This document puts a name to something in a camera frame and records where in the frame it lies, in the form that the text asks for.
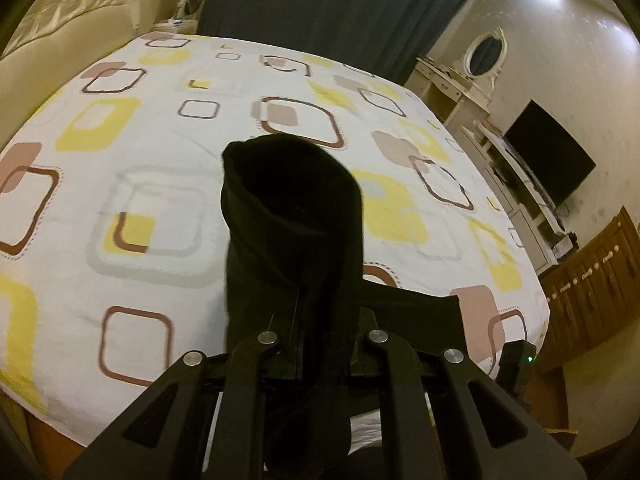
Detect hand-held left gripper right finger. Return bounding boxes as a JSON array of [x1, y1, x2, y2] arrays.
[[350, 307, 587, 480]]

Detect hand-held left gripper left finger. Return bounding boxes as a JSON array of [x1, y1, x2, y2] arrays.
[[62, 330, 303, 480]]

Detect black pants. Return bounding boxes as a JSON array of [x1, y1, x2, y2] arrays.
[[220, 134, 463, 476]]

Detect brown wooden footboard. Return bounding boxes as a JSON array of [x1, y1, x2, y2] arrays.
[[536, 205, 640, 373]]

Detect white television cabinet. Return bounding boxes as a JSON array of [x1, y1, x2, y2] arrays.
[[460, 120, 581, 276]]

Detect black flat television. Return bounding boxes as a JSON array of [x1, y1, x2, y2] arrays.
[[502, 99, 597, 209]]

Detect bed with patterned sheet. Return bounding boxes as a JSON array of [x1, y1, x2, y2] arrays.
[[0, 30, 551, 448]]

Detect white dressing table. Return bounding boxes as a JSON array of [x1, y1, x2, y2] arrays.
[[404, 56, 493, 128]]

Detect oval white-framed mirror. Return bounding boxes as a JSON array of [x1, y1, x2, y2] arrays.
[[462, 27, 507, 81]]

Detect white nightstand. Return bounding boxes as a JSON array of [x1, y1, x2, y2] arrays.
[[152, 17, 201, 32]]

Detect dark teal curtain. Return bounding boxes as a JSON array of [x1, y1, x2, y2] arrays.
[[197, 0, 488, 86]]

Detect small white desk fan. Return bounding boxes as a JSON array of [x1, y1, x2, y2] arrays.
[[177, 0, 206, 23]]

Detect cream tufted headboard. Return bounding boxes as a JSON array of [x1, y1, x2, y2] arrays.
[[0, 0, 161, 86]]

